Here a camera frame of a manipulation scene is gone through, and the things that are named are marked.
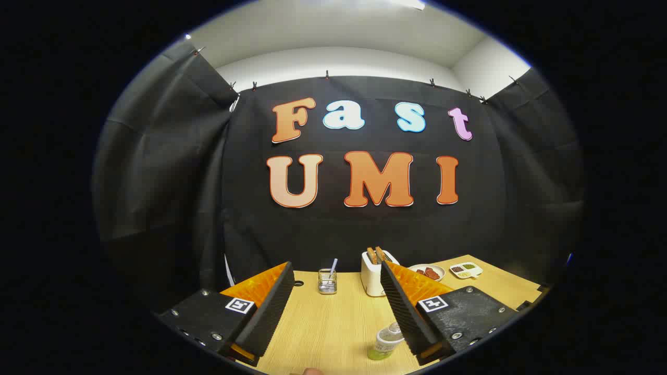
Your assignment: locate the white oval plate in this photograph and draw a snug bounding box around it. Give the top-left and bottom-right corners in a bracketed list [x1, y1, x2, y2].
[407, 264, 446, 282]

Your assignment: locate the black backdrop cloth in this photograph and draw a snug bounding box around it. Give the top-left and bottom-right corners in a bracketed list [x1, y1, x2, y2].
[93, 39, 584, 318]

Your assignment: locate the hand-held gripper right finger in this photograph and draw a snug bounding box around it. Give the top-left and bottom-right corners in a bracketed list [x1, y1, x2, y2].
[379, 260, 520, 366]

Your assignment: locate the white divided dish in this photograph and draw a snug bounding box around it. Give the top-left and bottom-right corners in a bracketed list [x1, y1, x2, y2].
[449, 262, 484, 280]

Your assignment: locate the clear juice bottle white label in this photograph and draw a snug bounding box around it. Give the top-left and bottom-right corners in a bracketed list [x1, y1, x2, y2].
[367, 322, 405, 361]

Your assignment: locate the white toaster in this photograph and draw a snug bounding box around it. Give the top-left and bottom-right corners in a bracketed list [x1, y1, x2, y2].
[361, 250, 401, 297]

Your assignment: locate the wire mesh basket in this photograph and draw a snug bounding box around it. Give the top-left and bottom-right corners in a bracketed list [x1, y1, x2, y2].
[318, 268, 338, 295]

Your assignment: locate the wooden table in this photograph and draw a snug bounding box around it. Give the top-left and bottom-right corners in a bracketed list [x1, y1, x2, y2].
[219, 254, 550, 375]

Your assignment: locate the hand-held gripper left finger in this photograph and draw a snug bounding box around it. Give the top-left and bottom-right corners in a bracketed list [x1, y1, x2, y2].
[155, 261, 296, 368]

